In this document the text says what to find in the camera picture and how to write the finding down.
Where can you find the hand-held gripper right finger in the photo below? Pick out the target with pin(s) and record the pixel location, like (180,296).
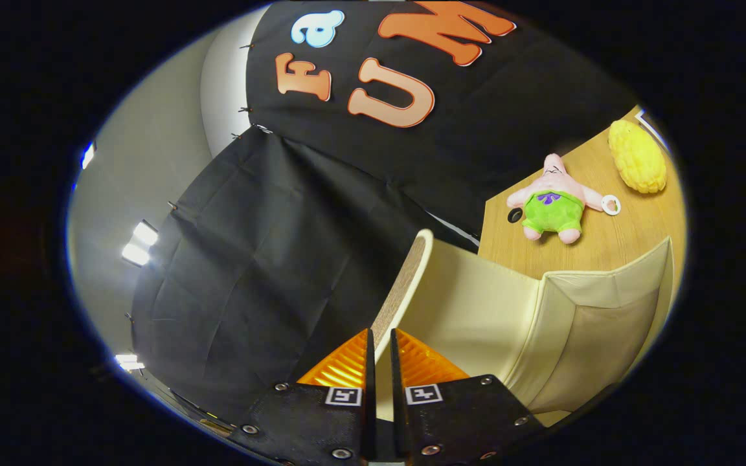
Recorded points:
(457,421)

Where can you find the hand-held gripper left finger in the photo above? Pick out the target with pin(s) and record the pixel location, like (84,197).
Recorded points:
(321,427)

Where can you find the beige fabric storage box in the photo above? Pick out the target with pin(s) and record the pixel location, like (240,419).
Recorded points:
(476,310)

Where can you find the black backdrop cloth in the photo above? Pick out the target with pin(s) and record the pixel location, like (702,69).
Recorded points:
(282,259)

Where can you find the ceiling light panel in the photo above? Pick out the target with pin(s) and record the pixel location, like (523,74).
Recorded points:
(129,362)
(146,233)
(88,156)
(135,254)

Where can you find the pink starfish plush toy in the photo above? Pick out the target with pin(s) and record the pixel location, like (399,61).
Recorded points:
(551,210)

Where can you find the yellow round plush cushion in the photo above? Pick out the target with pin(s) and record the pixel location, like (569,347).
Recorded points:
(638,158)

